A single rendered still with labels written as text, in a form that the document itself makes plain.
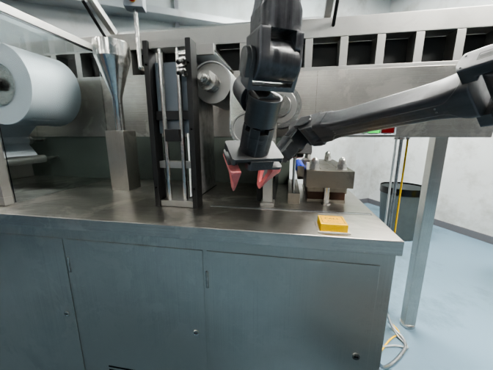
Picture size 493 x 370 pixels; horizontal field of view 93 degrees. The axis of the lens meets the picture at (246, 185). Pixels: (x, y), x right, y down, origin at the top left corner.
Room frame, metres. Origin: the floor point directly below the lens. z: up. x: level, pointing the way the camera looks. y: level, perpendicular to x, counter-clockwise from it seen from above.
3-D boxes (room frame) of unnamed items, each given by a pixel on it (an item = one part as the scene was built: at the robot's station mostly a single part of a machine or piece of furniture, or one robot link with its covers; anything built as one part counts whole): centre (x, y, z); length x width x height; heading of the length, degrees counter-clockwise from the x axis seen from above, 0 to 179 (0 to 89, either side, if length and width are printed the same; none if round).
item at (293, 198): (0.98, -0.20, 0.92); 0.28 x 0.04 x 0.04; 170
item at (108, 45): (1.10, 0.57, 1.50); 0.14 x 0.14 x 0.06
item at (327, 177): (1.00, -0.32, 1.00); 0.40 x 0.16 x 0.06; 170
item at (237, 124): (1.02, -0.02, 1.17); 0.26 x 0.12 x 0.12; 170
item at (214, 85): (0.89, 0.13, 1.33); 0.06 x 0.06 x 0.06; 80
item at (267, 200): (0.84, -0.08, 1.05); 0.06 x 0.05 x 0.31; 170
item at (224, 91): (1.05, 0.11, 1.33); 0.25 x 0.14 x 0.14; 170
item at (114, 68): (1.10, 0.57, 1.18); 0.14 x 0.14 x 0.57
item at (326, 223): (0.62, -0.24, 0.91); 0.07 x 0.07 x 0.02; 80
